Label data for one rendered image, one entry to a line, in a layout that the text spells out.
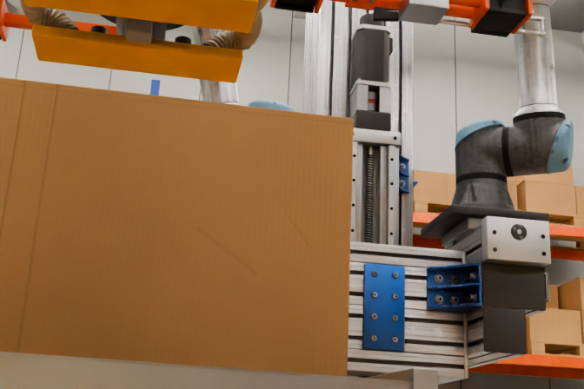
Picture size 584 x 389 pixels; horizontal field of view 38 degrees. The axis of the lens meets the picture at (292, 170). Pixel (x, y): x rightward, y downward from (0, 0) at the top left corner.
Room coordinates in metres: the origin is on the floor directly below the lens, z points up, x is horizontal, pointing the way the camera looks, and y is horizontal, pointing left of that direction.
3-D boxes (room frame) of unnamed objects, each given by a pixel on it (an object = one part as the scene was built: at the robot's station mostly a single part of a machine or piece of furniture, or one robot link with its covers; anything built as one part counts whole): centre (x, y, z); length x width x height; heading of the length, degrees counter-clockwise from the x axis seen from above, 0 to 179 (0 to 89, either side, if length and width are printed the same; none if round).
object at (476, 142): (1.85, -0.45, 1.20); 0.13 x 0.12 x 0.14; 65
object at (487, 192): (1.85, -0.44, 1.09); 0.15 x 0.15 x 0.10
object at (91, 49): (1.28, 0.27, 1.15); 0.34 x 0.10 x 0.05; 99
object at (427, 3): (1.26, -0.21, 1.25); 0.07 x 0.07 x 0.04; 9
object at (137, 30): (1.19, 0.25, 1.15); 0.04 x 0.04 x 0.05; 9
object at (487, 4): (1.28, -0.34, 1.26); 0.08 x 0.07 x 0.05; 99
